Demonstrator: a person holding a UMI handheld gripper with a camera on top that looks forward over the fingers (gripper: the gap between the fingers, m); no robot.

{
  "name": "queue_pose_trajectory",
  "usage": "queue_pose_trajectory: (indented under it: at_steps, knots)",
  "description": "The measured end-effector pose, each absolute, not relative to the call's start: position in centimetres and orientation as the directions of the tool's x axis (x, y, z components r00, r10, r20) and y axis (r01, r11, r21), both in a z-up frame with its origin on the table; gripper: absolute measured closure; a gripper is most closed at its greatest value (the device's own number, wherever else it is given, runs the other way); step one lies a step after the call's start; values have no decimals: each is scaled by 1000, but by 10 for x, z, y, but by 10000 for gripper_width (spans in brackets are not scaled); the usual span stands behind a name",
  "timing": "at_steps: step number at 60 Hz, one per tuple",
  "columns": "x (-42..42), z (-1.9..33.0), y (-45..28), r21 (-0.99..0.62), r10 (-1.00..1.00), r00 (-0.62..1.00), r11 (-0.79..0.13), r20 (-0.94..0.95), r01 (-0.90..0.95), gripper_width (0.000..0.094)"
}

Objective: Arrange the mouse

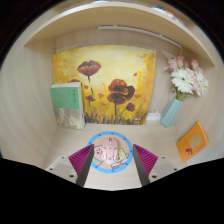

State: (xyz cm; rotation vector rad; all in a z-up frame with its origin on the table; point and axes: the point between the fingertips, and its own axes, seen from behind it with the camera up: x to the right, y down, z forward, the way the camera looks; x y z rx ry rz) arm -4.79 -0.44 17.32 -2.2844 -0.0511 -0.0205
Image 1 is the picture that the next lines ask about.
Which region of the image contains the wooden shelf with plants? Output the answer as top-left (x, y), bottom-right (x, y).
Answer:
top-left (23, 0), bottom-right (216, 66)

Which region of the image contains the round cartoon-print mouse pad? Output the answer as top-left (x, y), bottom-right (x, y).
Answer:
top-left (87, 131), bottom-right (134, 174)

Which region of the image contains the green-covered book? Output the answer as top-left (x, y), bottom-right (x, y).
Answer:
top-left (49, 81), bottom-right (86, 131)

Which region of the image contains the white light bar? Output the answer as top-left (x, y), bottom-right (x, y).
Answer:
top-left (97, 25), bottom-right (184, 52)

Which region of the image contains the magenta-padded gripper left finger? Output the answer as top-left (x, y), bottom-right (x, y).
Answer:
top-left (45, 143), bottom-right (96, 188)

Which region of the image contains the pink computer mouse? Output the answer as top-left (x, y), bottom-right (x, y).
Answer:
top-left (102, 136), bottom-right (119, 162)

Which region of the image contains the pale teal vase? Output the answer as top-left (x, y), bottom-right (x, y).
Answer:
top-left (160, 97), bottom-right (184, 129)

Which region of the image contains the pink and white flower bouquet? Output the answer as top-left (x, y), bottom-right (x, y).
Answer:
top-left (163, 55), bottom-right (210, 102)

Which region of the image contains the yellow poppy flower painting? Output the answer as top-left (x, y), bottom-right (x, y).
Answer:
top-left (52, 44), bottom-right (157, 126)

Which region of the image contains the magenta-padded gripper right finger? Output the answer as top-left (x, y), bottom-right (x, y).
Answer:
top-left (132, 143), bottom-right (180, 187)

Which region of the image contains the white power adapter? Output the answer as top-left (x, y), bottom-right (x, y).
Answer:
top-left (145, 108), bottom-right (163, 122)

